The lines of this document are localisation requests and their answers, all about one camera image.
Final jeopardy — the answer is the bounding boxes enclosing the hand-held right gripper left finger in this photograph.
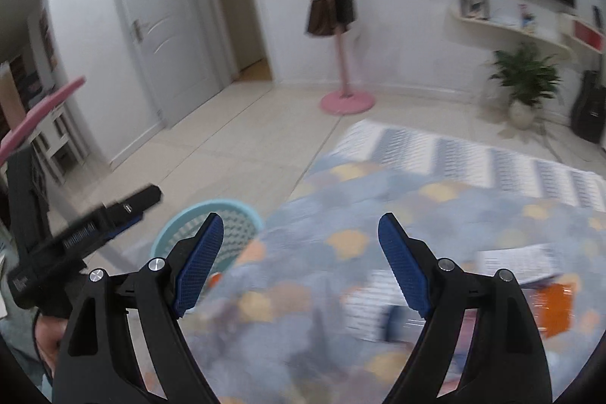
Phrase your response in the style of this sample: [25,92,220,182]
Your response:
[52,211,225,404]

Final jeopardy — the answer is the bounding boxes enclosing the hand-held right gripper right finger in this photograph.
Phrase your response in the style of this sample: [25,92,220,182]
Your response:
[377,212,554,404]

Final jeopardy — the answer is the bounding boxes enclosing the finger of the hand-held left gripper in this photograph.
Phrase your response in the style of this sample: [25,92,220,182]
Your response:
[101,184,164,240]

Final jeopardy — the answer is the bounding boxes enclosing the light blue plastic basket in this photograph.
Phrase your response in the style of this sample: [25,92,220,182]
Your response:
[152,198,266,287]

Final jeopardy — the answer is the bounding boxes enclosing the white and blue milk carton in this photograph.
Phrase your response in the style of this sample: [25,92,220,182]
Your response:
[343,269,428,344]

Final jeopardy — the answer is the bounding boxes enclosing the person's left hand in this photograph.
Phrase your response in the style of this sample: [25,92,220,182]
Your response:
[35,316,69,381]

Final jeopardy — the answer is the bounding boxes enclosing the white bookshelf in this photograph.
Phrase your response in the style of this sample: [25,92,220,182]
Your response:
[0,6,91,186]

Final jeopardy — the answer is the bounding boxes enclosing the scale pattern blanket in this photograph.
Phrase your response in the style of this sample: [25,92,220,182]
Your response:
[180,162,606,404]

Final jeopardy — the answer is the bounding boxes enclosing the striped dotted bedsheet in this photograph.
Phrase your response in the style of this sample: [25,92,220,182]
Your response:
[315,120,606,214]

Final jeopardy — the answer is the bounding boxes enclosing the white printed carton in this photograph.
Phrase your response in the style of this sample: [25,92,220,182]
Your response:
[476,243,565,287]

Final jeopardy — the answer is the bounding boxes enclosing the pink flat panel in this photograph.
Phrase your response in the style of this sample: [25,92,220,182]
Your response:
[0,76,87,163]

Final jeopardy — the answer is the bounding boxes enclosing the orange packet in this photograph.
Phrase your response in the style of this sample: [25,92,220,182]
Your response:
[527,278,579,339]

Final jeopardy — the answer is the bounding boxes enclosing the pink coat rack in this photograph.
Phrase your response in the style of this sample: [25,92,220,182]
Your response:
[270,0,377,116]

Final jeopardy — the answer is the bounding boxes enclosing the white door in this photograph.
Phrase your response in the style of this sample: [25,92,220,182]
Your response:
[106,0,223,170]

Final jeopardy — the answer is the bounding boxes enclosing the white plant pot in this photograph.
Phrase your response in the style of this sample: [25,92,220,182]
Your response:
[508,98,536,131]

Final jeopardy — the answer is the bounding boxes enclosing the green leafy plant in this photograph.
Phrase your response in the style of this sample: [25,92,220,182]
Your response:
[485,42,564,108]

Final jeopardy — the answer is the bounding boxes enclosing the black guitar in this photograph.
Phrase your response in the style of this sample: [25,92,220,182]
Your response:
[570,54,606,144]

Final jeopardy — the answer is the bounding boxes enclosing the dark brown bag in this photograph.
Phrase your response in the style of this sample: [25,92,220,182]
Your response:
[330,0,357,34]

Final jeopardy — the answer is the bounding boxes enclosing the black floor cable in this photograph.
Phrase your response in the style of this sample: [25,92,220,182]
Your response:
[539,122,606,164]

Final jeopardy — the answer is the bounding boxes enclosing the cream curved wall shelf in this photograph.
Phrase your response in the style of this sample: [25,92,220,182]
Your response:
[450,4,575,60]

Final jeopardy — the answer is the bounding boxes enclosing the black picture frame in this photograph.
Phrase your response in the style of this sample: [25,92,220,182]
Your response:
[458,0,490,21]

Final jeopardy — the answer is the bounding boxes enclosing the red and white wall box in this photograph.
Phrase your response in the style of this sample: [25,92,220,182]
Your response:
[556,12,606,53]

